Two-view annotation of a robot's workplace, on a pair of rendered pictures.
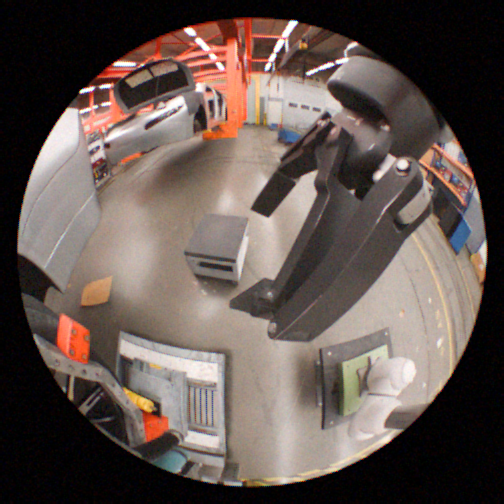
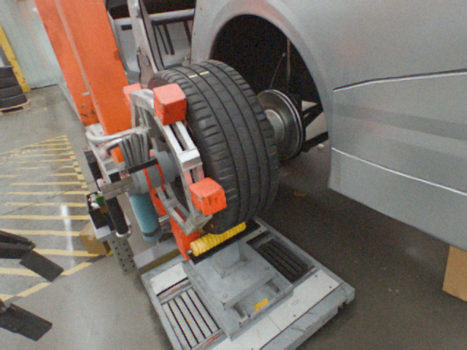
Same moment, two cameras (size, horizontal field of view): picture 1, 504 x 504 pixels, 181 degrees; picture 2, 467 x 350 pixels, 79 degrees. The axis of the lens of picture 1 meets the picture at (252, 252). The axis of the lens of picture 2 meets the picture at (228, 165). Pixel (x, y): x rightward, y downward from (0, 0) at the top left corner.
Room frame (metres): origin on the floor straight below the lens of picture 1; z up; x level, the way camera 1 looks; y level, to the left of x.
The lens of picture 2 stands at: (0.59, 0.13, 1.30)
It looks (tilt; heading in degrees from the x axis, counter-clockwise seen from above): 27 degrees down; 152
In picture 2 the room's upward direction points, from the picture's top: 9 degrees counter-clockwise
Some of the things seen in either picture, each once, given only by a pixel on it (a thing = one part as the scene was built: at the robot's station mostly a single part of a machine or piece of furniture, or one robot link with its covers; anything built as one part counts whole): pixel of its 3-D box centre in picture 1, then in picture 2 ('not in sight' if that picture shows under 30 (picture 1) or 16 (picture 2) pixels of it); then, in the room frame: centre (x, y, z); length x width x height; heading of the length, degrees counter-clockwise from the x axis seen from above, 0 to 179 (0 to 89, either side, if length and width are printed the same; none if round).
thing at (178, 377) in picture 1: (157, 399); (233, 276); (-0.36, 0.56, 0.13); 0.50 x 0.36 x 0.10; 0
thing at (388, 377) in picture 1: (392, 376); not in sight; (-0.22, -0.58, 0.52); 0.18 x 0.16 x 0.22; 144
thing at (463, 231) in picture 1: (461, 236); not in sight; (1.02, -5.65, 0.49); 0.64 x 0.54 x 0.97; 98
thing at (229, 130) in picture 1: (217, 84); not in sight; (3.33, 0.62, 1.75); 0.68 x 0.16 x 2.45; 90
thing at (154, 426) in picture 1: (143, 421); (194, 232); (-0.39, 0.43, 0.48); 0.16 x 0.12 x 0.17; 90
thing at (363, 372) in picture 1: (374, 373); not in sight; (-0.19, -0.58, 0.38); 0.22 x 0.18 x 0.06; 6
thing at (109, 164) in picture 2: not in sight; (127, 135); (-0.29, 0.27, 1.03); 0.19 x 0.18 x 0.11; 90
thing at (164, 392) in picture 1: (140, 406); (224, 246); (-0.39, 0.56, 0.32); 0.40 x 0.30 x 0.28; 0
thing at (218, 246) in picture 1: (220, 248); not in sight; (0.77, 0.23, 0.17); 0.43 x 0.36 x 0.34; 170
